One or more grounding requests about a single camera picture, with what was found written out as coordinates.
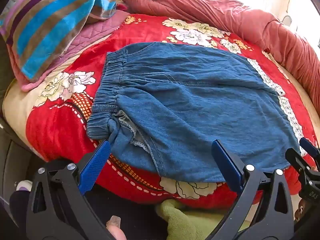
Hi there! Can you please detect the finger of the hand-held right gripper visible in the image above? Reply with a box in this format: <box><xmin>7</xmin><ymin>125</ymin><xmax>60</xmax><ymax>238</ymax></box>
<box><xmin>285</xmin><ymin>147</ymin><xmax>320</xmax><ymax>180</ymax></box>
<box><xmin>299</xmin><ymin>137</ymin><xmax>320</xmax><ymax>158</ymax></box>

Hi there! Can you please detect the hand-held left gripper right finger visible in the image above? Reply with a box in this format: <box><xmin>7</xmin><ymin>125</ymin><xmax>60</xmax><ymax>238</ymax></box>
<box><xmin>205</xmin><ymin>139</ymin><xmax>295</xmax><ymax>240</ymax></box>

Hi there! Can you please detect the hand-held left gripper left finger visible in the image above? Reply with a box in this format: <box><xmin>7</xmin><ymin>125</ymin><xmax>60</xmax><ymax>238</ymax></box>
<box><xmin>26</xmin><ymin>140</ymin><xmax>121</xmax><ymax>240</ymax></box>

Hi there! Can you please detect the blue denim pants lace trim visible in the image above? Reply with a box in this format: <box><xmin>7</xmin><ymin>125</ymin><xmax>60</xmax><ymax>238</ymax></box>
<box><xmin>86</xmin><ymin>41</ymin><xmax>307</xmax><ymax>183</ymax></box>

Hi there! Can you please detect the person's right hand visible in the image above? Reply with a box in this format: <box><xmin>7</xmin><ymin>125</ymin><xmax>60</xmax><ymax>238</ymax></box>
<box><xmin>295</xmin><ymin>200</ymin><xmax>307</xmax><ymax>222</ymax></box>

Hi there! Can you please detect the person's left hand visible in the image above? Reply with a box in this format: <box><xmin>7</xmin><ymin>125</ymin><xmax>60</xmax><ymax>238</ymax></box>
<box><xmin>106</xmin><ymin>215</ymin><xmax>127</xmax><ymax>240</ymax></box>

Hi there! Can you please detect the red floral blanket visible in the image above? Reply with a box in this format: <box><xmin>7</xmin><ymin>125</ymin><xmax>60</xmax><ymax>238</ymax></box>
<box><xmin>25</xmin><ymin>14</ymin><xmax>318</xmax><ymax>204</ymax></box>

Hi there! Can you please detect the green fleece jacket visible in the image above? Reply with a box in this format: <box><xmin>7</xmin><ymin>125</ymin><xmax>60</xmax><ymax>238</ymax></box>
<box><xmin>155</xmin><ymin>198</ymin><xmax>248</xmax><ymax>240</ymax></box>

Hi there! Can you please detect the purple white shoe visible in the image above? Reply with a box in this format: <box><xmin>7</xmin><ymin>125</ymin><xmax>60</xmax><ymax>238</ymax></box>
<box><xmin>16</xmin><ymin>180</ymin><xmax>33</xmax><ymax>192</ymax></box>

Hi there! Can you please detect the pink quilted pillow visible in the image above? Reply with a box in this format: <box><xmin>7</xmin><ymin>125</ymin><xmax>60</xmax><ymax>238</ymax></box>
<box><xmin>6</xmin><ymin>4</ymin><xmax>128</xmax><ymax>92</ymax></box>

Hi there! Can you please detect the striped blue brown towel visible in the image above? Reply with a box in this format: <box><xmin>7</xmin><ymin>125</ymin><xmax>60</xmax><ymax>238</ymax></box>
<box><xmin>0</xmin><ymin>0</ymin><xmax>118</xmax><ymax>82</ymax></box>

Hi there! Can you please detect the reddish brown duvet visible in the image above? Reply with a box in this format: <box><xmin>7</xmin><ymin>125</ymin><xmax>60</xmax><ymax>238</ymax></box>
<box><xmin>121</xmin><ymin>0</ymin><xmax>320</xmax><ymax>110</ymax></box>

